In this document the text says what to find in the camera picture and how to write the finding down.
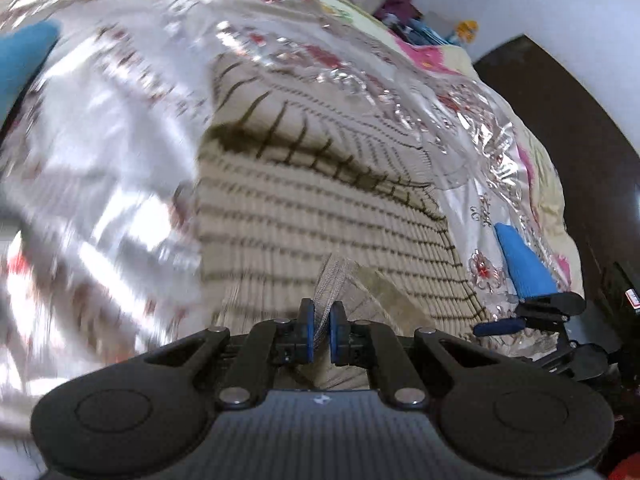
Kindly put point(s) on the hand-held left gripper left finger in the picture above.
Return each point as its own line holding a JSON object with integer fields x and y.
{"x": 306, "y": 332}

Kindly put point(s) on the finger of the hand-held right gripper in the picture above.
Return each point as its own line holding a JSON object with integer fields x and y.
{"x": 500, "y": 327}
{"x": 525, "y": 265}

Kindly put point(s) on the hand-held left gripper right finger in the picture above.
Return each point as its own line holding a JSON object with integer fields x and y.
{"x": 337, "y": 334}

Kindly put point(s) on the beige striped ribbed sweater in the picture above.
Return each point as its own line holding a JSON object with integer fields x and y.
{"x": 300, "y": 200}

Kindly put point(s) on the blue clothes pile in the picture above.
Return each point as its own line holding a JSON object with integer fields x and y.
{"x": 425, "y": 35}

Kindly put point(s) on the purple clothes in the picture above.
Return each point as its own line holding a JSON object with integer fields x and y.
{"x": 397, "y": 2}

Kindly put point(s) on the red round thing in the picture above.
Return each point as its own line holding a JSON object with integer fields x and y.
{"x": 627, "y": 470}

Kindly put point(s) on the dark wooden wardrobe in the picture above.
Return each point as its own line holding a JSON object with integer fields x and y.
{"x": 575, "y": 160}

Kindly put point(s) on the yellow toy figure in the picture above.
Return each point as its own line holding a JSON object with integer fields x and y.
{"x": 465, "y": 30}

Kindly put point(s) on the silver floral bedspread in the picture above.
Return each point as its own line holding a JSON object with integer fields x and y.
{"x": 100, "y": 160}

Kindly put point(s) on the blue foam pad left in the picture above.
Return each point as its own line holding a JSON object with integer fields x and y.
{"x": 20, "y": 60}

